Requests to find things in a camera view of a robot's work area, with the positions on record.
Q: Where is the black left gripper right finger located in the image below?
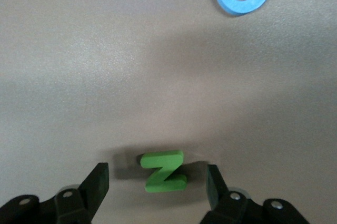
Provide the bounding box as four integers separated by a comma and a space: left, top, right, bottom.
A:
199, 164, 309, 224

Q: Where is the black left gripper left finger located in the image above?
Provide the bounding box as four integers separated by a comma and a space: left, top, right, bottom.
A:
0, 162, 110, 224

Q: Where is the green foam letter N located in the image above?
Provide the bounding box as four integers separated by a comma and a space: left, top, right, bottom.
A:
140, 150, 188, 192

